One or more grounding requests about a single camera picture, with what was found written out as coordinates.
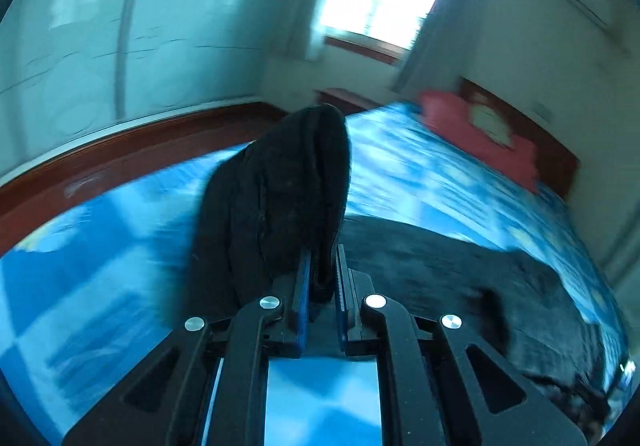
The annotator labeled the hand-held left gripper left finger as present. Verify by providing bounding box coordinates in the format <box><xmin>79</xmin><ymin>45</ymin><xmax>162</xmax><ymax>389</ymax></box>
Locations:
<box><xmin>62</xmin><ymin>250</ymin><xmax>313</xmax><ymax>446</ymax></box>

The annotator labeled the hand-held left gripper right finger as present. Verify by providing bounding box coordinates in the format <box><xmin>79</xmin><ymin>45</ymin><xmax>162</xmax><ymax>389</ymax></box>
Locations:
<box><xmin>335</xmin><ymin>245</ymin><xmax>587</xmax><ymax>446</ymax></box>

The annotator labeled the black puffer jacket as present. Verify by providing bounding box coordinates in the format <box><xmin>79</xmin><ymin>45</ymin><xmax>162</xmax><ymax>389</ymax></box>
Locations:
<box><xmin>191</xmin><ymin>104</ymin><xmax>620</xmax><ymax>432</ymax></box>

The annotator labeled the blue patterned bed blanket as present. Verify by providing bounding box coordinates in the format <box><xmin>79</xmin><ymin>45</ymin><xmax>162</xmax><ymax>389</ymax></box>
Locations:
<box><xmin>0</xmin><ymin>100</ymin><xmax>631</xmax><ymax>446</ymax></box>

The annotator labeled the wooden nightstand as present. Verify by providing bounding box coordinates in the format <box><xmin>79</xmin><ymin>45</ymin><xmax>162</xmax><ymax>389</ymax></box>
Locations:
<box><xmin>312</xmin><ymin>88</ymin><xmax>382</xmax><ymax>115</ymax></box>

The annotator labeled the red pillow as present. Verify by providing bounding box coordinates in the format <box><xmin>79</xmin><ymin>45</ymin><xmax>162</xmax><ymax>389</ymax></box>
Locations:
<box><xmin>417</xmin><ymin>90</ymin><xmax>541</xmax><ymax>193</ymax></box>

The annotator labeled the wooden headboard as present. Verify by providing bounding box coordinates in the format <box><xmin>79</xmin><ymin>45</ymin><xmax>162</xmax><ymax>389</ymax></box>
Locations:
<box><xmin>457</xmin><ymin>77</ymin><xmax>581</xmax><ymax>199</ymax></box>

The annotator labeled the grey curtain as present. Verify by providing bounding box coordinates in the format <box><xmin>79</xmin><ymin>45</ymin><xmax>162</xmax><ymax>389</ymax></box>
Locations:
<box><xmin>389</xmin><ymin>0</ymin><xmax>503</xmax><ymax>96</ymax></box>

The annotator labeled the white wardrobe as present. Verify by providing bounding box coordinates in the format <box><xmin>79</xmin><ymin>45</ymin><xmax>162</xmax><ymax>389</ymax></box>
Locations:
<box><xmin>0</xmin><ymin>0</ymin><xmax>353</xmax><ymax>247</ymax></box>

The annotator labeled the white wall socket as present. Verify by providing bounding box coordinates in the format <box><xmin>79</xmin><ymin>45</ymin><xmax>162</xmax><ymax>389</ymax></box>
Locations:
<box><xmin>532</xmin><ymin>100</ymin><xmax>557</xmax><ymax>124</ymax></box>

